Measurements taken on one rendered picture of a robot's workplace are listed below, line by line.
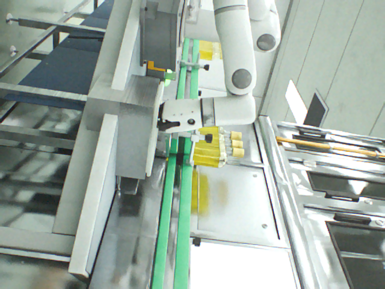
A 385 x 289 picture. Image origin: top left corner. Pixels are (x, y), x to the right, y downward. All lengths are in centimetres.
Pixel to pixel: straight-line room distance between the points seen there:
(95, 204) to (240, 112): 40
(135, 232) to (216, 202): 48
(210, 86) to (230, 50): 674
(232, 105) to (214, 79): 664
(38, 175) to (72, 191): 56
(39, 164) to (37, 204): 22
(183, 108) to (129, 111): 14
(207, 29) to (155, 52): 17
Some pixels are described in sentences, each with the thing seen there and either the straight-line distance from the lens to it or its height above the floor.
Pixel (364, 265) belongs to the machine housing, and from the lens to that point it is 144.
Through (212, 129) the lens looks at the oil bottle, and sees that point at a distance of 145.
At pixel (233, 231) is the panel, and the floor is 113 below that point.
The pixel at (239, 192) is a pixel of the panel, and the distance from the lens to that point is 142.
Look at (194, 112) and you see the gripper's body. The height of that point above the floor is 93.
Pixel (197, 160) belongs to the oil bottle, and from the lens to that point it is 131.
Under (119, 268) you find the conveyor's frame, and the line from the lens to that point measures 87.
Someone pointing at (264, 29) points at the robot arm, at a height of 111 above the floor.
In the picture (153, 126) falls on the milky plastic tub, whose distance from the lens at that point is 90.
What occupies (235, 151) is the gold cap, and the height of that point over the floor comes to 113.
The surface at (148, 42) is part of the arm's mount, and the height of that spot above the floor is 78.
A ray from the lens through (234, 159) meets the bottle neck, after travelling 133.
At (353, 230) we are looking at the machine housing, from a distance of 155.
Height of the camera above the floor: 87
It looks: 5 degrees up
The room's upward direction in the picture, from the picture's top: 98 degrees clockwise
